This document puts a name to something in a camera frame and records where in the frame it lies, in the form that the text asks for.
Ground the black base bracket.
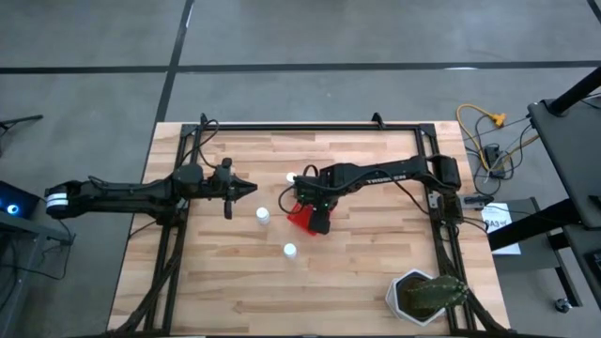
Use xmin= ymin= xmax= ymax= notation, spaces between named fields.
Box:
xmin=457 ymin=193 xmax=493 ymax=211

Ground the yellow extension cable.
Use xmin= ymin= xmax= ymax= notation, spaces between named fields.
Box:
xmin=455 ymin=103 xmax=508 ymax=173

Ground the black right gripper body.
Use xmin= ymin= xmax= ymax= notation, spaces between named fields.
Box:
xmin=308 ymin=168 xmax=340 ymax=235

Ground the black stand leg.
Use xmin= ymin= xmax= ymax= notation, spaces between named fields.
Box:
xmin=487 ymin=199 xmax=583 ymax=253

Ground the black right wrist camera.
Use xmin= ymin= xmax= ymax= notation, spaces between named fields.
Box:
xmin=292 ymin=177 xmax=315 ymax=203

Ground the red plastic slotted basket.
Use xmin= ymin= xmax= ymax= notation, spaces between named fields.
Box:
xmin=286 ymin=201 xmax=325 ymax=238

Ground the black tripod leg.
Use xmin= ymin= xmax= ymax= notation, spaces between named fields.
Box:
xmin=0 ymin=114 xmax=44 ymax=159

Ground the black diagonal pole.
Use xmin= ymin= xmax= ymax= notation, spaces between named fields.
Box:
xmin=547 ymin=65 xmax=601 ymax=116

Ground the grey metal stand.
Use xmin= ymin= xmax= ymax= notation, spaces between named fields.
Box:
xmin=0 ymin=218 xmax=76 ymax=338

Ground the dark grey desk top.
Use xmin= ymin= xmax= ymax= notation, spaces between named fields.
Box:
xmin=526 ymin=96 xmax=601 ymax=231

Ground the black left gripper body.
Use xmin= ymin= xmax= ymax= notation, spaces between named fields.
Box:
xmin=208 ymin=158 xmax=238 ymax=221

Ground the black device with blue light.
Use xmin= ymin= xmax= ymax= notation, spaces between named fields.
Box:
xmin=0 ymin=180 xmax=41 ymax=222

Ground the black aluminium table frame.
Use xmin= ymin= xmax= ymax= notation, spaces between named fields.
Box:
xmin=105 ymin=112 xmax=511 ymax=338

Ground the green cactus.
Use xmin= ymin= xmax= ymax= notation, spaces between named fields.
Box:
xmin=406 ymin=274 xmax=470 ymax=312

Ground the white hexagonal plant pot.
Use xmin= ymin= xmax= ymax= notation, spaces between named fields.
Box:
xmin=384 ymin=268 xmax=447 ymax=328

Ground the white paper sheet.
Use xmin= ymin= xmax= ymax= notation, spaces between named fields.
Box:
xmin=481 ymin=201 xmax=522 ymax=256

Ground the black power adapter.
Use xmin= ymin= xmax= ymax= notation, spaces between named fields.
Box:
xmin=483 ymin=144 xmax=506 ymax=180

